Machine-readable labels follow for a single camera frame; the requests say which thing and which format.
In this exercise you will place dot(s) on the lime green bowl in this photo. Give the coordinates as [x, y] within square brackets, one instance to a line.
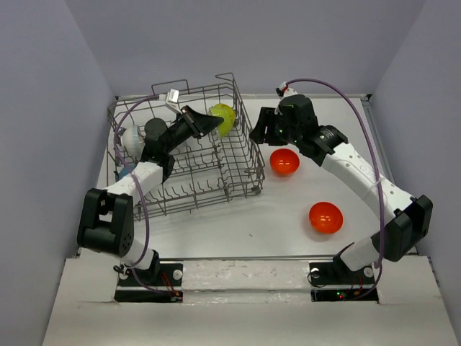
[227, 114]

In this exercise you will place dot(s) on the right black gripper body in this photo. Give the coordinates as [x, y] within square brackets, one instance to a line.
[290, 133]

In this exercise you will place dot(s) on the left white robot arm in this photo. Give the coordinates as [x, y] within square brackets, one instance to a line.
[107, 219]

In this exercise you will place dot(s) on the orange bowl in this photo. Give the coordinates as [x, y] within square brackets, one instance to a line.
[284, 162]
[326, 218]

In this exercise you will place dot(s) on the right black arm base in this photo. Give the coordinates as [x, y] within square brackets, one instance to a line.
[333, 281]

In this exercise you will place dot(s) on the blue bowl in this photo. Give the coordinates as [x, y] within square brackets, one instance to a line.
[125, 171]

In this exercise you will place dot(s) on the grey wire dish rack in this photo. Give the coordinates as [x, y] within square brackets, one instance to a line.
[209, 170]

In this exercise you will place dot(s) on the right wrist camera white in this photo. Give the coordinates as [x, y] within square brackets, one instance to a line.
[284, 90]

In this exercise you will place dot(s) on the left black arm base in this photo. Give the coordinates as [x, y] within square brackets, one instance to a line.
[166, 287]

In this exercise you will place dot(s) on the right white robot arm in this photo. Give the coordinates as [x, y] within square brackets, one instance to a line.
[405, 219]

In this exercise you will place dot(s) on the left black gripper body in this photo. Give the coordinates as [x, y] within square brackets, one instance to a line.
[179, 132]

